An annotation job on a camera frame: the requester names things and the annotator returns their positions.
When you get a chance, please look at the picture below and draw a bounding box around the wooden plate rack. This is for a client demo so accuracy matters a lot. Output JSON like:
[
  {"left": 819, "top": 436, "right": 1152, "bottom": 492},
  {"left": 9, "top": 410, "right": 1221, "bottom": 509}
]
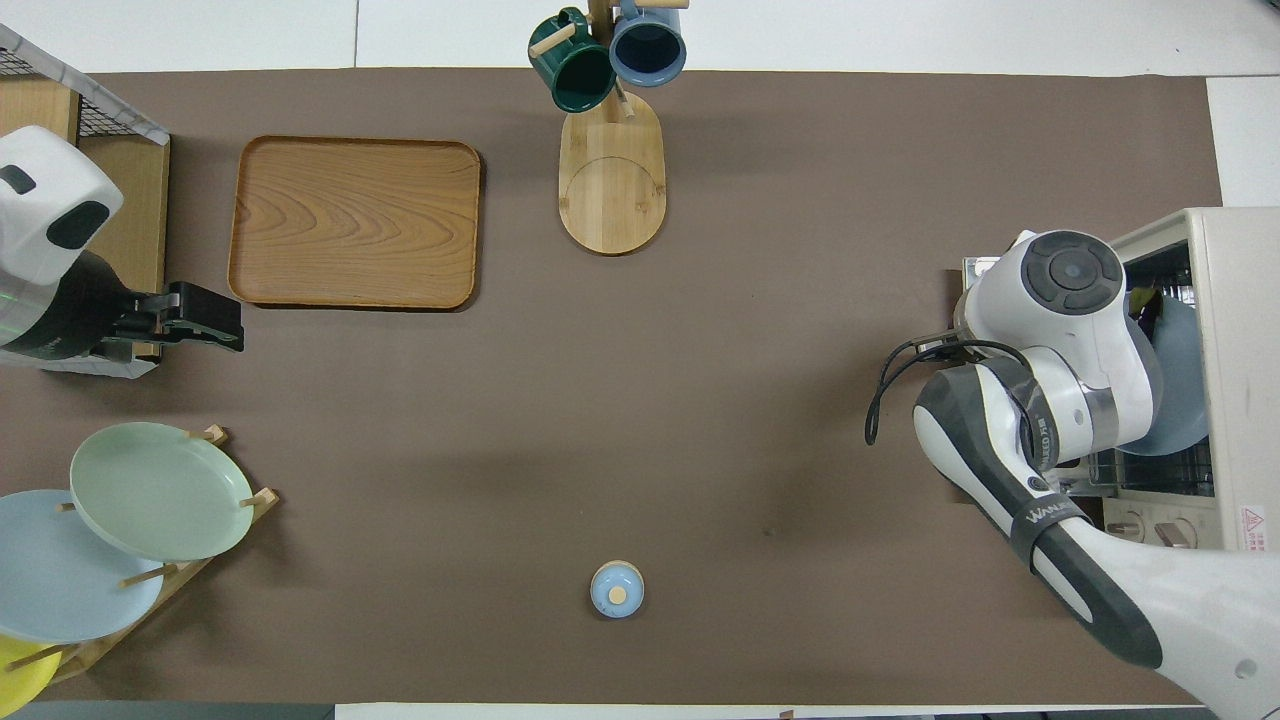
[{"left": 45, "top": 425, "right": 281, "bottom": 686}]

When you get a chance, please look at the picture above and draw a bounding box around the yellow racked plate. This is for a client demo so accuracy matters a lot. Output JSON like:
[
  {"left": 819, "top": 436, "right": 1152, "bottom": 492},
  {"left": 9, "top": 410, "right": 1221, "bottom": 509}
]
[{"left": 0, "top": 635, "right": 61, "bottom": 719}]

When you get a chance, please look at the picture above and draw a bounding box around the black wire basket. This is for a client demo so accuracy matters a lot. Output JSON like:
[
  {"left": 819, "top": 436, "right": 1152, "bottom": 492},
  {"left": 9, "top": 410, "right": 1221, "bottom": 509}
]
[{"left": 0, "top": 45, "right": 146, "bottom": 141}]

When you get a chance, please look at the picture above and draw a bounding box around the grey marbled cloth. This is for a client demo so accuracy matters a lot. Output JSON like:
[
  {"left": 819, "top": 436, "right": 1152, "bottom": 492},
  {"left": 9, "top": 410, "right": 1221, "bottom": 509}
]
[{"left": 0, "top": 25, "right": 171, "bottom": 146}]

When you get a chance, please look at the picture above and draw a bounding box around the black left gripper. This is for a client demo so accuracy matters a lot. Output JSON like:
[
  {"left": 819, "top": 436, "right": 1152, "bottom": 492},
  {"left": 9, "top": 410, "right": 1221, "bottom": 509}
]
[{"left": 0, "top": 250, "right": 246, "bottom": 363}]

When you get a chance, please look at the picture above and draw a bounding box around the wooden serving tray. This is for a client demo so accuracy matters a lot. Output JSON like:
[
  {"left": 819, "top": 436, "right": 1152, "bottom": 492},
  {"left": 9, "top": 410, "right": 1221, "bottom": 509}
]
[{"left": 228, "top": 136, "right": 483, "bottom": 311}]

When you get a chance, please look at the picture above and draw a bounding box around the wooden shelf unit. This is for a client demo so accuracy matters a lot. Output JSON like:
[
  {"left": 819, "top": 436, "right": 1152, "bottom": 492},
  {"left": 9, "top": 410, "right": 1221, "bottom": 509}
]
[{"left": 0, "top": 75, "right": 171, "bottom": 361}]

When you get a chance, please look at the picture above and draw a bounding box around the small blue-white bell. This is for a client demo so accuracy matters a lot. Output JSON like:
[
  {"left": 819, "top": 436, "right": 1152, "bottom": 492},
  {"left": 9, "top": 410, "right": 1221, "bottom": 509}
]
[{"left": 590, "top": 561, "right": 646, "bottom": 620}]

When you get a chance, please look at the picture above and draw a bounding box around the brown table mat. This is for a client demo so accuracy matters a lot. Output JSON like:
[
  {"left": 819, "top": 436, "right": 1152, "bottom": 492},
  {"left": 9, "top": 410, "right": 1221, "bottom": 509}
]
[{"left": 0, "top": 68, "right": 1280, "bottom": 706}]

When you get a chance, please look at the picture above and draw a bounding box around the pale green racked plate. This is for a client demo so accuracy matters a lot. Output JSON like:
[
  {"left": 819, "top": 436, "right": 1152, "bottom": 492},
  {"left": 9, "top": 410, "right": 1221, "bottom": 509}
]
[{"left": 69, "top": 422, "right": 255, "bottom": 563}]

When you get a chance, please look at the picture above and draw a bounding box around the blue mug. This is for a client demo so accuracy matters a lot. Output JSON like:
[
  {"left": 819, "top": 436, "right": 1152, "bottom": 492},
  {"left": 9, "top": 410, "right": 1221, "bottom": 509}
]
[{"left": 608, "top": 10, "right": 688, "bottom": 89}]

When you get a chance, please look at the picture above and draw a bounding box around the white toaster oven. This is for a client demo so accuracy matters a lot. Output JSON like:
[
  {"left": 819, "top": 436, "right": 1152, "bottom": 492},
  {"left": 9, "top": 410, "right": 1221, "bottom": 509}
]
[{"left": 1085, "top": 207, "right": 1280, "bottom": 551}]

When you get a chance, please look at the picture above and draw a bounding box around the light blue racked plate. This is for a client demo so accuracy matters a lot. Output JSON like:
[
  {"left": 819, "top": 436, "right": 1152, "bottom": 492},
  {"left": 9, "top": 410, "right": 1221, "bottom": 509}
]
[{"left": 0, "top": 489, "right": 166, "bottom": 645}]

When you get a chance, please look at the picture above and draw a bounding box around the wooden mug tree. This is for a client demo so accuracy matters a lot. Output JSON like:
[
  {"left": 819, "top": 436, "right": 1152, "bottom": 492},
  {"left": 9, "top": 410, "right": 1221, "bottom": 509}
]
[{"left": 528, "top": 0, "right": 691, "bottom": 256}]

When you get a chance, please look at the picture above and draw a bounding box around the dark green mug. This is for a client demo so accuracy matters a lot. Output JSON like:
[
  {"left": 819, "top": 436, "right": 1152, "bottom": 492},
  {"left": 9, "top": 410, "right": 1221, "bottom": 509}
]
[{"left": 528, "top": 8, "right": 618, "bottom": 114}]

